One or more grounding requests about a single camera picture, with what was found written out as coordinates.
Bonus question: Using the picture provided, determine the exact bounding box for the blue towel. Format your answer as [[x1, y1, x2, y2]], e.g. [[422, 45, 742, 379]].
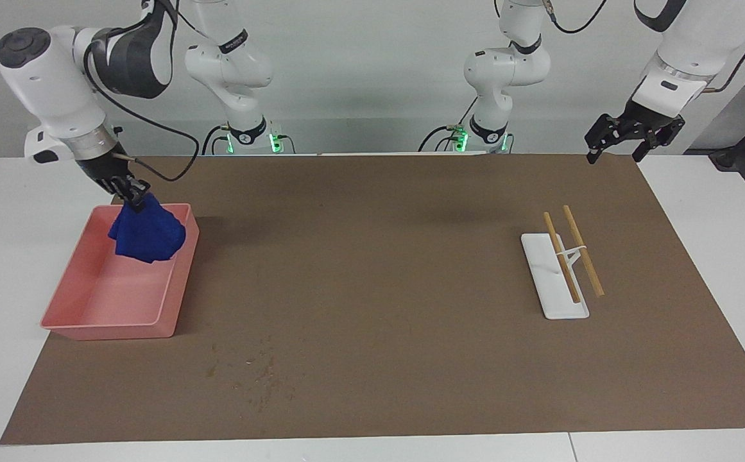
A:
[[108, 194, 187, 264]]

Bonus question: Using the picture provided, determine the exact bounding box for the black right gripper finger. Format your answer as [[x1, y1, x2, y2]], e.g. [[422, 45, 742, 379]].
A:
[[127, 177, 153, 210], [109, 177, 137, 206]]

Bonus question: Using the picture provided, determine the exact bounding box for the black base cable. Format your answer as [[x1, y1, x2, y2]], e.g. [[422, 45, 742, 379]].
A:
[[418, 95, 479, 153], [202, 125, 232, 156]]

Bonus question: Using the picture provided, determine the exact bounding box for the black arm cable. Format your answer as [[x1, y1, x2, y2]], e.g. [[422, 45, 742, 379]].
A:
[[542, 0, 745, 94], [83, 0, 201, 182]]

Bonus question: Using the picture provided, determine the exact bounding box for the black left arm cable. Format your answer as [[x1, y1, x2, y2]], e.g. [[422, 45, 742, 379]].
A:
[[542, 0, 745, 94]]

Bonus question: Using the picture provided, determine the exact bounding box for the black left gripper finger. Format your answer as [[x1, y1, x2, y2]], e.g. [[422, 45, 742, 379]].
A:
[[631, 116, 687, 163], [585, 114, 627, 166]]

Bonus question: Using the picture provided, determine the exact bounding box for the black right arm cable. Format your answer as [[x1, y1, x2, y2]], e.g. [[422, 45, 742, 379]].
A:
[[83, 0, 201, 182]]

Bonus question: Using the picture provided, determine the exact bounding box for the brown table mat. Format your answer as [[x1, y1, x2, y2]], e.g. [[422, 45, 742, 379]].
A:
[[0, 153, 745, 446]]

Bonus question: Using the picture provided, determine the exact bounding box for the pink plastic bin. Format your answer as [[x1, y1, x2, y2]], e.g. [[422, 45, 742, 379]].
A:
[[40, 203, 200, 341]]

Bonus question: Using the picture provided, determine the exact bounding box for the black floor stand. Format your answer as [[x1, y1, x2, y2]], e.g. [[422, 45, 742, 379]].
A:
[[699, 103, 745, 171]]

